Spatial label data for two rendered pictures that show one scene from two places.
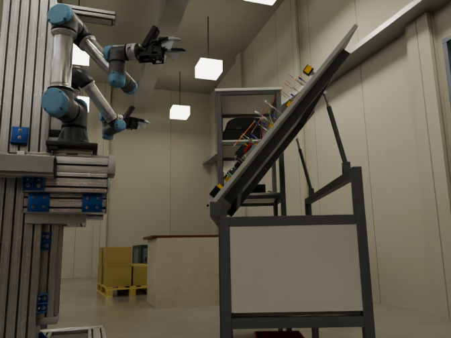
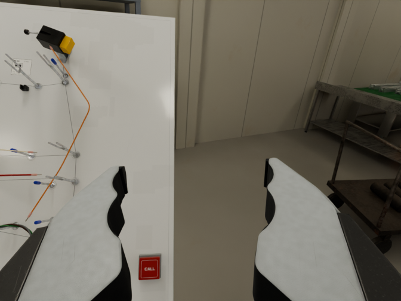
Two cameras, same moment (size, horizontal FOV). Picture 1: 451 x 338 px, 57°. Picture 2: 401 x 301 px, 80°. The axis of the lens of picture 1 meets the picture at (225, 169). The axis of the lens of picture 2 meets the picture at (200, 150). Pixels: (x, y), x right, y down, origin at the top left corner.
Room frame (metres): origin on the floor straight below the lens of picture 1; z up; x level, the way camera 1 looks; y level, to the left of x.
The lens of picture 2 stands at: (1.73, 0.30, 1.65)
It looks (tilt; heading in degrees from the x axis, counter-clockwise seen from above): 28 degrees down; 260
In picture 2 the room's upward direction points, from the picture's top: 5 degrees clockwise
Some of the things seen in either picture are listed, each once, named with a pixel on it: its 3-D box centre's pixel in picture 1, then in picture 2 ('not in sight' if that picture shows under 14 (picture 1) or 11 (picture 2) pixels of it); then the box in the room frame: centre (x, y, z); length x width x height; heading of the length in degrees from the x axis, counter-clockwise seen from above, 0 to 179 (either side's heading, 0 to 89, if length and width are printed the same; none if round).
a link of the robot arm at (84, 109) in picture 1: (74, 113); not in sight; (1.91, 0.73, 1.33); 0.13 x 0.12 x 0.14; 173
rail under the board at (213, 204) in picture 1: (220, 218); not in sight; (2.29, 0.03, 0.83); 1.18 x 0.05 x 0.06; 179
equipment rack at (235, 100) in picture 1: (250, 214); not in sight; (3.22, -0.19, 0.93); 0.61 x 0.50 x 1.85; 179
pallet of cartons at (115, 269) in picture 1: (126, 269); not in sight; (6.82, 1.63, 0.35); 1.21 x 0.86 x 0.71; 19
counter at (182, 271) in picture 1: (238, 267); not in sight; (5.64, -0.15, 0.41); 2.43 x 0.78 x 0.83; 108
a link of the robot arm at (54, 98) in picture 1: (62, 62); not in sight; (1.78, 0.75, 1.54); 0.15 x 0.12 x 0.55; 173
